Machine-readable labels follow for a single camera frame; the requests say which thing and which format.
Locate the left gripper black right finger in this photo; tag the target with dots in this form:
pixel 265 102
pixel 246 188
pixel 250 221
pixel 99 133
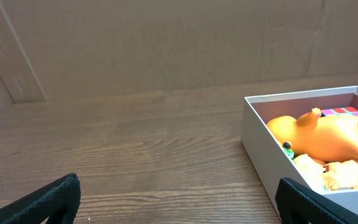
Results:
pixel 299 204

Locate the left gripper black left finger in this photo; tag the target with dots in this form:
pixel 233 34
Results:
pixel 57 202

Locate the white box pink interior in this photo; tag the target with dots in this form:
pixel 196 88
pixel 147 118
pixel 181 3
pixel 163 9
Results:
pixel 266 155

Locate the white plush duck toy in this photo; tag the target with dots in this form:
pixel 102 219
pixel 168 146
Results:
pixel 332 176

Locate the orange dinosaur figure toy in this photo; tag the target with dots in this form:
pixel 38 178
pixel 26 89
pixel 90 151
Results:
pixel 324 138

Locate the multicoloured puzzle cube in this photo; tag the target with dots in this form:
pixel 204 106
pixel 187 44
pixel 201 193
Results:
pixel 340 111

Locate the green round wheel toy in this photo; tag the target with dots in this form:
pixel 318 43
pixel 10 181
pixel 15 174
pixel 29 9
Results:
pixel 289 152

